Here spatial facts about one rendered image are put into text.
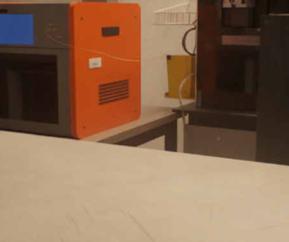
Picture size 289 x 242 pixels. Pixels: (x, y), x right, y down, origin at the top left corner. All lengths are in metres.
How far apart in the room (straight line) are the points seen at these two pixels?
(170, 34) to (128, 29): 1.50
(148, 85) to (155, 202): 3.02
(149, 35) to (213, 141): 1.54
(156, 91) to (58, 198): 2.99
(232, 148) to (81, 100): 0.64
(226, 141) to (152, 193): 1.51
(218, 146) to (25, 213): 1.62
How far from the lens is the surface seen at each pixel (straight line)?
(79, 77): 1.82
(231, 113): 2.17
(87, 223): 0.60
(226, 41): 2.21
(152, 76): 3.64
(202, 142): 2.22
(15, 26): 1.95
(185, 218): 0.61
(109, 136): 1.89
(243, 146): 2.17
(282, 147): 1.24
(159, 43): 3.60
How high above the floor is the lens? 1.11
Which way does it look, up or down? 11 degrees down
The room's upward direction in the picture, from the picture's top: straight up
